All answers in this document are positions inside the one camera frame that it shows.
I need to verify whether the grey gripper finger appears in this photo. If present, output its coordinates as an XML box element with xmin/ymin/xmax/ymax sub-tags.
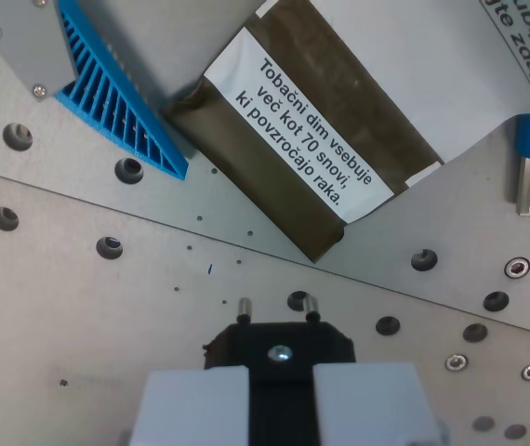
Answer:
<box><xmin>312</xmin><ymin>361</ymin><xmax>450</xmax><ymax>446</ymax></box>
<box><xmin>127</xmin><ymin>365</ymin><xmax>251</xmax><ymax>446</ymax></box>

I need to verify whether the black plug with metal pins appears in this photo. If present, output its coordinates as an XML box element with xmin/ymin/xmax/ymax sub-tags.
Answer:
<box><xmin>201</xmin><ymin>296</ymin><xmax>357</xmax><ymax>446</ymax></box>

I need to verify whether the silver hex metal standoff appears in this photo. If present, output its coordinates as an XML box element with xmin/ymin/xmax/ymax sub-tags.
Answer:
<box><xmin>516</xmin><ymin>156</ymin><xmax>530</xmax><ymax>218</ymax></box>

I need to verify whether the brown and white tobacco pack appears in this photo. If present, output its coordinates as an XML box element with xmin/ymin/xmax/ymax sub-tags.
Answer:
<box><xmin>159</xmin><ymin>0</ymin><xmax>530</xmax><ymax>264</ymax></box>

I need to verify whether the blue ribbed plastic part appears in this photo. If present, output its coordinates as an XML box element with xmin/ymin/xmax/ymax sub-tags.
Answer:
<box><xmin>52</xmin><ymin>0</ymin><xmax>190</xmax><ymax>182</ymax></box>

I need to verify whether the grey metal bracket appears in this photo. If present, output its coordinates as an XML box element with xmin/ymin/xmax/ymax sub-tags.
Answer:
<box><xmin>0</xmin><ymin>0</ymin><xmax>80</xmax><ymax>99</ymax></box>

